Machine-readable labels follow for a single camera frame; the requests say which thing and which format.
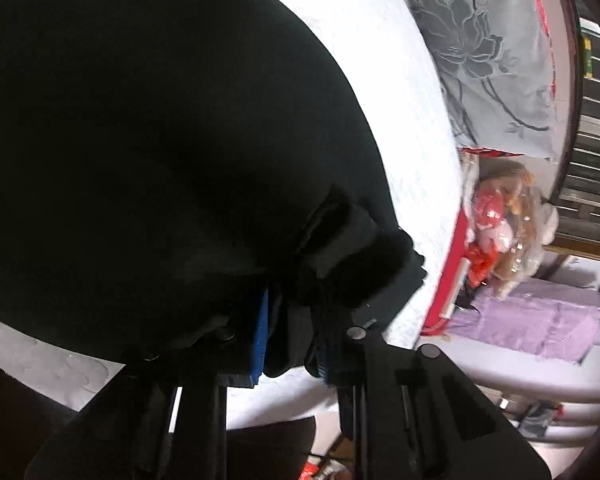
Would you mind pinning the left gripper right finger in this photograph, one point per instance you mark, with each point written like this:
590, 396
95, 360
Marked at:
413, 414

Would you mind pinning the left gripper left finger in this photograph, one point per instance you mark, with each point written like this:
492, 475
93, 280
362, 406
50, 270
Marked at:
163, 418

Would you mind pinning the bagged plush toys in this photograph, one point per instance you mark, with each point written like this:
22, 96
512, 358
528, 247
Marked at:
508, 222

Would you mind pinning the black pants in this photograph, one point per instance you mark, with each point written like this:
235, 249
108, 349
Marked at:
170, 167

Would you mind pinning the grey floral pillow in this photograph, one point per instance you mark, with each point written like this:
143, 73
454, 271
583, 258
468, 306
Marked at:
451, 37

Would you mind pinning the red blanket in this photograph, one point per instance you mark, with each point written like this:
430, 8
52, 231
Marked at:
433, 323

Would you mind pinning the white quilted bed cover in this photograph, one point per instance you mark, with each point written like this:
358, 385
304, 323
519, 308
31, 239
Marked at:
377, 46

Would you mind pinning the red floral quilt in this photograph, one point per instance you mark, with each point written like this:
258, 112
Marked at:
514, 78

